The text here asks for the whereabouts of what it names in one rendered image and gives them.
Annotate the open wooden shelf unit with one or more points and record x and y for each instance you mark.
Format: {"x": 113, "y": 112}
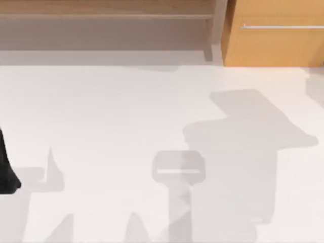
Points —
{"x": 106, "y": 27}

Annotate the wooden cupboard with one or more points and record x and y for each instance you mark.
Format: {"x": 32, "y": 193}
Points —
{"x": 273, "y": 48}

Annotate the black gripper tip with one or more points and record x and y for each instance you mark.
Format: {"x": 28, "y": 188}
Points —
{"x": 5, "y": 174}

